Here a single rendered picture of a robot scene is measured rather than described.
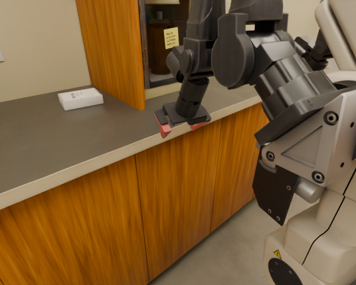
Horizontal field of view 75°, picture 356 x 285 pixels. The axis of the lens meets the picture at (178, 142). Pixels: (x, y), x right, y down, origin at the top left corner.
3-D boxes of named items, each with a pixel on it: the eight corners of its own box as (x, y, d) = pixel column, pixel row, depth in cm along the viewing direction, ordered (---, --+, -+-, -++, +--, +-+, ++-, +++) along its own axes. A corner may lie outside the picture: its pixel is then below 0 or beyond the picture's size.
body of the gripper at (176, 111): (161, 108, 60) (166, 87, 54) (195, 102, 64) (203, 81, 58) (172, 128, 57) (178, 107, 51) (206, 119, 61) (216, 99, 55)
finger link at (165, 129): (150, 129, 65) (155, 106, 58) (172, 124, 68) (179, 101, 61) (159, 148, 62) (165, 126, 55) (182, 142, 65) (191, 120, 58)
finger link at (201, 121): (172, 124, 68) (179, 101, 61) (192, 119, 71) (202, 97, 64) (182, 142, 65) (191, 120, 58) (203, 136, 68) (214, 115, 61)
